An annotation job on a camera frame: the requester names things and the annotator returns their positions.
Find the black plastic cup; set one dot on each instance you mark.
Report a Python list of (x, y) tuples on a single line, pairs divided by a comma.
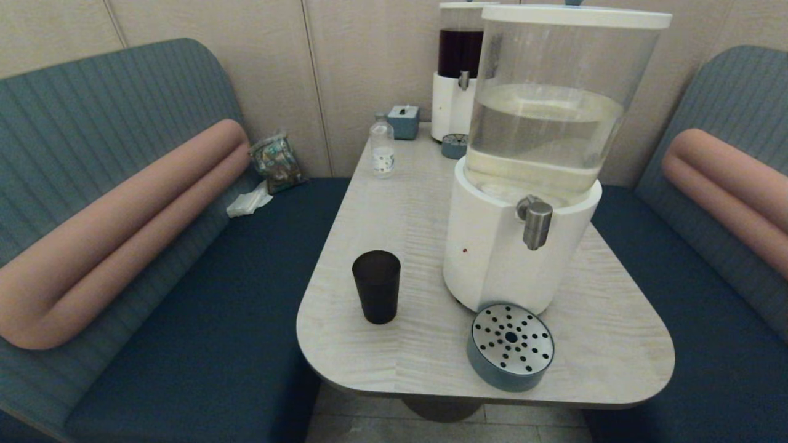
[(376, 289)]

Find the silver water dispenser tap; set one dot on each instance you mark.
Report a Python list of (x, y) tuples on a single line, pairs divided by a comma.
[(537, 224)]

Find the clear plastic bottle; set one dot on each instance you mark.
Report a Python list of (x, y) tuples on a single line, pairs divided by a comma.
[(382, 154)]

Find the small blue round drip tray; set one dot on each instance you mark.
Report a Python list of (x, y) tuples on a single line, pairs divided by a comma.
[(454, 147)]

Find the blue grey tissue box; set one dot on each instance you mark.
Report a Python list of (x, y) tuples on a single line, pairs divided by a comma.
[(403, 123)]

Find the clear water dispenser white base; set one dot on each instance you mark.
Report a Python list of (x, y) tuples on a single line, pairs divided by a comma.
[(492, 258)]

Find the dark drink dispenser white base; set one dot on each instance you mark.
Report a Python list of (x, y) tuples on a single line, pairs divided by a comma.
[(449, 104)]

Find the clear snack bag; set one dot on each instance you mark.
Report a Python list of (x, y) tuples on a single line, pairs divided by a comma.
[(277, 163)]

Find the crumpled white tissue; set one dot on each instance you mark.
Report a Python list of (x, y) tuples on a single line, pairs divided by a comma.
[(247, 203)]

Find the small silver dispenser tap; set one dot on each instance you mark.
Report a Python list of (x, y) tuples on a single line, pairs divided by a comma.
[(463, 80)]

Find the round metal drip tray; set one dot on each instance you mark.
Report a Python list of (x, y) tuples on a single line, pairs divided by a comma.
[(510, 351)]

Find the teal booth sofa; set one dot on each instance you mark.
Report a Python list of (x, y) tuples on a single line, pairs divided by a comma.
[(720, 344), (203, 332)]

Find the pink bolster cushion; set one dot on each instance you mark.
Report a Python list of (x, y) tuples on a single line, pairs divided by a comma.
[(111, 240), (732, 184)]

